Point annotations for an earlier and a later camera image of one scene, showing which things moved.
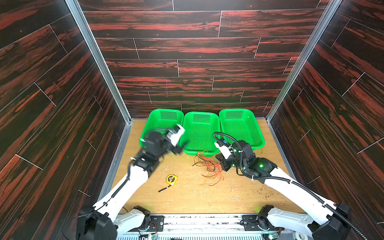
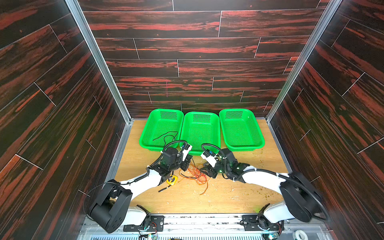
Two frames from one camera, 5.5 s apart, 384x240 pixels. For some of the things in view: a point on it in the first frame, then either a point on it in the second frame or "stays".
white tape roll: (299, 236) stays
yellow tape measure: (172, 180) stays
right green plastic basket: (242, 123) stays
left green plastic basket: (162, 120) stays
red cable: (202, 159) to (200, 177)
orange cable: (213, 166) to (200, 178)
